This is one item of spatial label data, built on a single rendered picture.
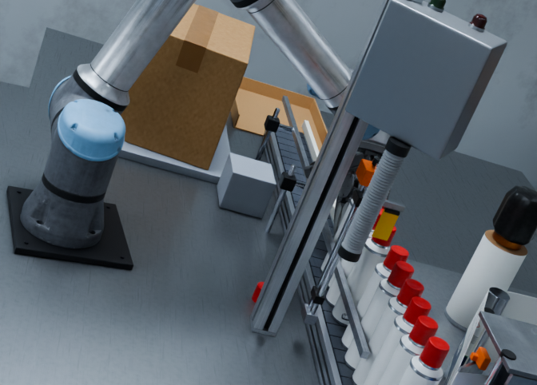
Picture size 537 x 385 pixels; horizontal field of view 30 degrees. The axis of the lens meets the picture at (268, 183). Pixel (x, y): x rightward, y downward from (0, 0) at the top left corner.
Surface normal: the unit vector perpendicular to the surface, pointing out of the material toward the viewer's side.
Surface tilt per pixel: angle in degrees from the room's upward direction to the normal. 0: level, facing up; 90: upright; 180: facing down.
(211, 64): 90
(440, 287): 0
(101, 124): 8
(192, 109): 90
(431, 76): 90
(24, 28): 90
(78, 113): 8
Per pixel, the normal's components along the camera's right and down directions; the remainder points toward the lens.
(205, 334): 0.34, -0.85
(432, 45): -0.45, 0.22
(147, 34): 0.11, 0.42
